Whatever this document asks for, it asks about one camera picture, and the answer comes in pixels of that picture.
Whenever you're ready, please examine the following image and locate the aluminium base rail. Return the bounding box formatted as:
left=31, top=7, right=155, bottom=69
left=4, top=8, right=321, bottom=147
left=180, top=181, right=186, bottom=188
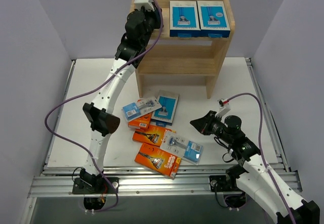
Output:
left=29, top=57, right=302, bottom=198

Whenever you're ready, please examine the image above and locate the clear blister razor pack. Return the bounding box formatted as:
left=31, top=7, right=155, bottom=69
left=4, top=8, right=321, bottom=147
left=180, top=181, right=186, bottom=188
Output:
left=160, top=131, right=204, bottom=165
left=122, top=97, right=162, bottom=122

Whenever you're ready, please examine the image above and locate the wooden shelf unit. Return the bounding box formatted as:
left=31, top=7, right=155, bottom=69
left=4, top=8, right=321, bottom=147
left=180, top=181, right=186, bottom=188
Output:
left=135, top=0, right=235, bottom=98

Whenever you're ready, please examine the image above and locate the orange Gillette Fusion box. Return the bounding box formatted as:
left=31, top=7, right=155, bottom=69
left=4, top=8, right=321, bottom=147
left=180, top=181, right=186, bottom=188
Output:
left=135, top=143, right=181, bottom=179
left=132, top=125, right=175, bottom=147

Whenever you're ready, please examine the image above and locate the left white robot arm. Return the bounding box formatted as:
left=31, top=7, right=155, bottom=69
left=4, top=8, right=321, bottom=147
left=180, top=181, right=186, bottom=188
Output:
left=72, top=7, right=161, bottom=194

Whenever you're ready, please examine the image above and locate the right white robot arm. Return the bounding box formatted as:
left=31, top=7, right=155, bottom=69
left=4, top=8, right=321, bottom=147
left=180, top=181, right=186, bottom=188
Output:
left=190, top=111, right=320, bottom=223

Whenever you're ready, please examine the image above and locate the orange Gillette Styler box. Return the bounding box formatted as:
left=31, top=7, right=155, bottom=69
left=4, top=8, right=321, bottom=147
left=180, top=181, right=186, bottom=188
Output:
left=128, top=112, right=152, bottom=131

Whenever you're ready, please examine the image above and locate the blue Harry's razor box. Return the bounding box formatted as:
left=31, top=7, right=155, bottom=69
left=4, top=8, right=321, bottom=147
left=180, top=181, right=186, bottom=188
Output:
left=151, top=90, right=179, bottom=125
left=169, top=1, right=200, bottom=37
left=197, top=1, right=231, bottom=38

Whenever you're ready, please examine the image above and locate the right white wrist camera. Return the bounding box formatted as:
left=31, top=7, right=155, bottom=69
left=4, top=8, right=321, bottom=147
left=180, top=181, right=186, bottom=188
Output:
left=215, top=99, right=230, bottom=119

